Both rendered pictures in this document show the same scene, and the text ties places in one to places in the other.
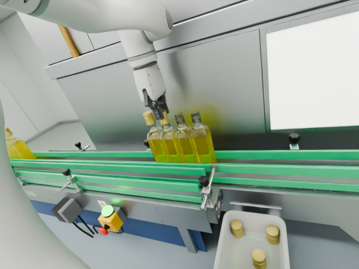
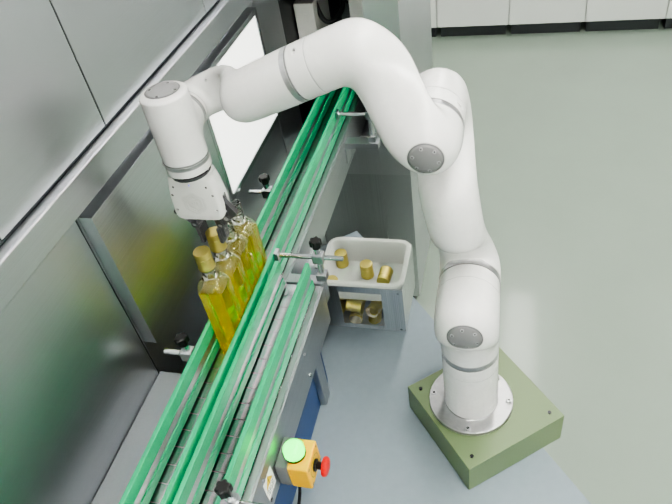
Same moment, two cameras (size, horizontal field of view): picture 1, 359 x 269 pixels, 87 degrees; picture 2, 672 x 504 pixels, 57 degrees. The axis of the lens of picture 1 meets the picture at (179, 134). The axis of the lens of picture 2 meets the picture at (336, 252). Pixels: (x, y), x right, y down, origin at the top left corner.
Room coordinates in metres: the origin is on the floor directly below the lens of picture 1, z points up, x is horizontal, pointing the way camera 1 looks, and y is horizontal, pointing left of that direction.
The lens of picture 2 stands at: (0.53, 1.06, 2.11)
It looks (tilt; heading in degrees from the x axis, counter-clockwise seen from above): 42 degrees down; 261
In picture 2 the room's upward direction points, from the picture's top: 11 degrees counter-clockwise
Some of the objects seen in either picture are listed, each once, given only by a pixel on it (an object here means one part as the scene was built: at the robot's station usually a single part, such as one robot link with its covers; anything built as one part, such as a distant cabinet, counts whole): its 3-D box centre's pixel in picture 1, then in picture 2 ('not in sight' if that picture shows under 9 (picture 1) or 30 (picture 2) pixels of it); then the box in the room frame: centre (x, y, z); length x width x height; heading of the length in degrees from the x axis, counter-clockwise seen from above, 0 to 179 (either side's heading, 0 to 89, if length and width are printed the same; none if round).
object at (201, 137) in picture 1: (204, 151); (250, 254); (0.56, -0.07, 1.16); 0.06 x 0.06 x 0.21; 62
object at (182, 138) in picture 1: (189, 151); (241, 272); (0.58, -0.02, 1.16); 0.06 x 0.06 x 0.21; 61
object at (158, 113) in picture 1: (155, 111); (226, 226); (0.58, 0.05, 1.35); 0.03 x 0.03 x 0.07; 61
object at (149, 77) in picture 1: (150, 79); (197, 188); (0.61, 0.04, 1.44); 0.10 x 0.07 x 0.11; 151
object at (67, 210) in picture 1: (67, 210); not in sight; (0.71, 0.62, 0.96); 0.08 x 0.08 x 0.08; 61
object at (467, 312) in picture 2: not in sight; (468, 324); (0.18, 0.31, 1.14); 0.19 x 0.12 x 0.24; 62
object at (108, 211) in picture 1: (107, 210); (293, 449); (0.58, 0.37, 1.01); 0.04 x 0.04 x 0.03
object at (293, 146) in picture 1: (293, 149); (261, 195); (0.48, -0.35, 1.11); 0.07 x 0.04 x 0.13; 151
